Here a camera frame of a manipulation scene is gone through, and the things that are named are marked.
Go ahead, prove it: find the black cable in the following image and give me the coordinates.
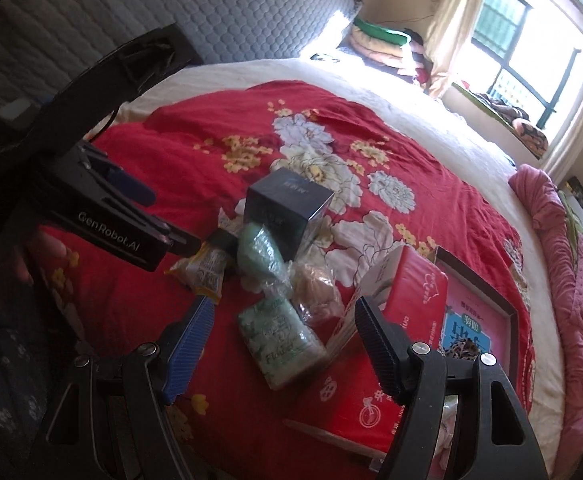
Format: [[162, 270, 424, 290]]
[[84, 102, 123, 143]]

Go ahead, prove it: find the person's left hand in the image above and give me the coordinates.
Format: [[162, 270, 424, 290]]
[[0, 232, 73, 287]]

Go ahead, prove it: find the red floral blanket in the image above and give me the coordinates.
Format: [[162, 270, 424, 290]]
[[36, 79, 535, 480]]

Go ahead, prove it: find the pink book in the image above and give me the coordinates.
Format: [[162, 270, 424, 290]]
[[438, 280, 513, 377]]

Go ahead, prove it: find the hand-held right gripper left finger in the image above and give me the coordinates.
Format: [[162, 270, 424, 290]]
[[44, 296, 217, 480]]

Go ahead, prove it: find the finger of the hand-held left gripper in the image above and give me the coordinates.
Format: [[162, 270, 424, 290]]
[[144, 212, 238, 257], [78, 142, 157, 207]]

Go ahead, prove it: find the window with dark frame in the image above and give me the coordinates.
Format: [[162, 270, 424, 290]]
[[471, 0, 583, 132]]

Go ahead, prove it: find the red tissue pack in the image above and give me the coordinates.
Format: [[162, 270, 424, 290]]
[[284, 246, 450, 462]]

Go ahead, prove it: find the green floral tissue pack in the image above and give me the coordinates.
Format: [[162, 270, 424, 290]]
[[236, 297, 328, 392]]

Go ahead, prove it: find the stack of folded blankets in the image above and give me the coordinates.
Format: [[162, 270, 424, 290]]
[[348, 18, 435, 94]]

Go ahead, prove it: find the cream curtain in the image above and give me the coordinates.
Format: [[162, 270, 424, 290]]
[[423, 0, 495, 99], [540, 50, 583, 177]]

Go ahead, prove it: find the dark floral clothing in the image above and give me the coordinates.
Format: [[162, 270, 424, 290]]
[[0, 275, 79, 466]]

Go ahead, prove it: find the dark clothes pile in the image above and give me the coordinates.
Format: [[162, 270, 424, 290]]
[[470, 91, 527, 122]]

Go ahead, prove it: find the pink quilt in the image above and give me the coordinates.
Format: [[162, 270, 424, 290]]
[[507, 164, 583, 461]]

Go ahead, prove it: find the dark cube box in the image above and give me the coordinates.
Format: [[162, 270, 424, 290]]
[[244, 170, 335, 262]]

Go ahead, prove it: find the patterned cushion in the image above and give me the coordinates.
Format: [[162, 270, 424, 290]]
[[511, 117, 550, 155]]

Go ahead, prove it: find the beige puff in bag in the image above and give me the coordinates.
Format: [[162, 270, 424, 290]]
[[290, 260, 345, 322]]

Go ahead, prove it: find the grey quilted headboard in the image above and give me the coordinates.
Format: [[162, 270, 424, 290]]
[[0, 0, 363, 111]]

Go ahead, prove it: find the green blanket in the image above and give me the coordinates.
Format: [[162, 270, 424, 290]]
[[558, 190, 583, 242]]

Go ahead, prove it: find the yellow snack packet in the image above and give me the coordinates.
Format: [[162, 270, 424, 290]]
[[165, 247, 230, 304]]

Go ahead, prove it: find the green sponge in bag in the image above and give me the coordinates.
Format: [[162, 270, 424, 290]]
[[235, 222, 293, 292]]

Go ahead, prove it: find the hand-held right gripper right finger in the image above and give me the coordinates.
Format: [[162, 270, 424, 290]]
[[354, 296, 549, 480]]

